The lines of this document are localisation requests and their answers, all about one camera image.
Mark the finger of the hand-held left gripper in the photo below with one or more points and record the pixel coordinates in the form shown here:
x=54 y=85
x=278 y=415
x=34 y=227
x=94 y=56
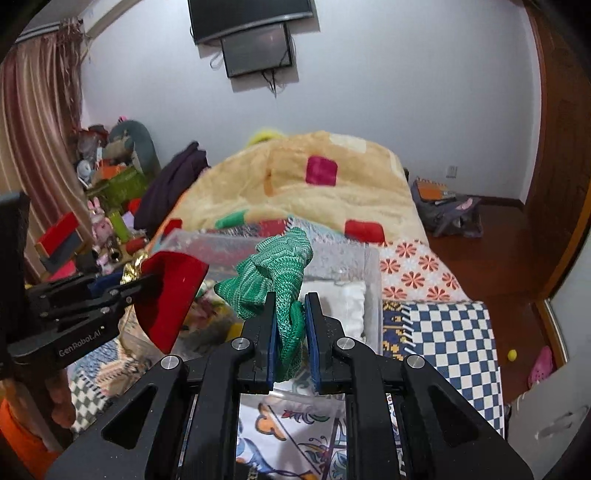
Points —
x=129 y=286
x=92 y=309

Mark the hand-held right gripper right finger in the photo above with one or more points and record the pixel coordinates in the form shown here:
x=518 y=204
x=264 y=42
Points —
x=314 y=341

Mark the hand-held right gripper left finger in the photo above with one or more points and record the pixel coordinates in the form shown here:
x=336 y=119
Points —
x=272 y=337

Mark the red felt cloth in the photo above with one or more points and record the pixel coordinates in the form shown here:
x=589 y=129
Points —
x=171 y=300

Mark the green knitted cloth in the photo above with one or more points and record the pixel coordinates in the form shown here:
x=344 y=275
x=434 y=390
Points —
x=272 y=267

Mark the clear plastic storage box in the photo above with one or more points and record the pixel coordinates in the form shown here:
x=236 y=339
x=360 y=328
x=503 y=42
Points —
x=344 y=261

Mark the person's left forearm orange sleeve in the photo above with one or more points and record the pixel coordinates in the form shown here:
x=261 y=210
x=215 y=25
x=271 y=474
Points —
x=21 y=438

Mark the person's left hand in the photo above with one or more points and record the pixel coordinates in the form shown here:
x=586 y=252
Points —
x=62 y=399

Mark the gold ornament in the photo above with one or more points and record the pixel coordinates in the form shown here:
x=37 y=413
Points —
x=131 y=267

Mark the red and grey box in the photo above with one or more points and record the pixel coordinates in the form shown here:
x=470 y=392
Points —
x=60 y=240

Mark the white quilted cloth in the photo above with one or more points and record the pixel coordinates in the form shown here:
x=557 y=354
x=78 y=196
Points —
x=344 y=307

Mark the green cylinder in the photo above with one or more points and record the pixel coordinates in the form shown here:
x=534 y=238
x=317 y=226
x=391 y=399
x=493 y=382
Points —
x=120 y=226

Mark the multicoloured cloth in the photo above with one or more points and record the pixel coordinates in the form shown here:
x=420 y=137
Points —
x=207 y=318

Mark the pink rabbit toy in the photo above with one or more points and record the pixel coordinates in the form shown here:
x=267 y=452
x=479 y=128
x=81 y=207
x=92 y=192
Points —
x=98 y=217

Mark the white ornament print cloth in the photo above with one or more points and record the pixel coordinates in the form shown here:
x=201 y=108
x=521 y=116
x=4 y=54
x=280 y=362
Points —
x=286 y=438

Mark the green box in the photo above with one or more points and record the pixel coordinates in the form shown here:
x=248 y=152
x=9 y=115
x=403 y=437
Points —
x=120 y=184

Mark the dark purple garment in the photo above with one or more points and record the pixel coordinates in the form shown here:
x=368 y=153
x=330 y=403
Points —
x=171 y=184

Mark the striped brown curtain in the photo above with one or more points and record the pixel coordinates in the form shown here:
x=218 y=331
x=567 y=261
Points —
x=37 y=138

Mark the orange flower print sheet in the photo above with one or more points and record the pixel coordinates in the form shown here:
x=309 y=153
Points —
x=415 y=270

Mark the yellow blanket with coloured squares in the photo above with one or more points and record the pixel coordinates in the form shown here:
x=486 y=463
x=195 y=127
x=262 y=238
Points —
x=286 y=198

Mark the blue white checkered cloth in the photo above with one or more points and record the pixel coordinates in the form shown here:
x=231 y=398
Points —
x=457 y=341

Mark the grey plush toy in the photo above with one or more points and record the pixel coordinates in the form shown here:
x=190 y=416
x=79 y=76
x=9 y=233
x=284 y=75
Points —
x=136 y=141

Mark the grey backpack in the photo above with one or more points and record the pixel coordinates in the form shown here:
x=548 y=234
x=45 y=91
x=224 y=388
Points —
x=450 y=217

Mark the orange notebook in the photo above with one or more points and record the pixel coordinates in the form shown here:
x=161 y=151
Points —
x=431 y=189

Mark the small yellow ball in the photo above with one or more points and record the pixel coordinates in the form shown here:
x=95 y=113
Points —
x=512 y=355

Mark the yellow green fluffy toy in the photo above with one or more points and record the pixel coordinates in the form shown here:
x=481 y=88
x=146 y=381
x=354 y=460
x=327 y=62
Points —
x=265 y=136

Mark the pink slipper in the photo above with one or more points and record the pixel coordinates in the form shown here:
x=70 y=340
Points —
x=541 y=367

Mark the white cabinet door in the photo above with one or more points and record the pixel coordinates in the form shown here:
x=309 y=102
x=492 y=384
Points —
x=558 y=369

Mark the brown wooden wardrobe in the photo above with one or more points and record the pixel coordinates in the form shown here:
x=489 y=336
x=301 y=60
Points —
x=563 y=138

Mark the white wall socket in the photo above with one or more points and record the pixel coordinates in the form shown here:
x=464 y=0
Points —
x=451 y=171

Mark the small black wall monitor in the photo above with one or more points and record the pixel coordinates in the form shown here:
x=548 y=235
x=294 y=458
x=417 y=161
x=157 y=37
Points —
x=258 y=48

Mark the black wall television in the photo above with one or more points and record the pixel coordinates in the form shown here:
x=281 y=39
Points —
x=249 y=16

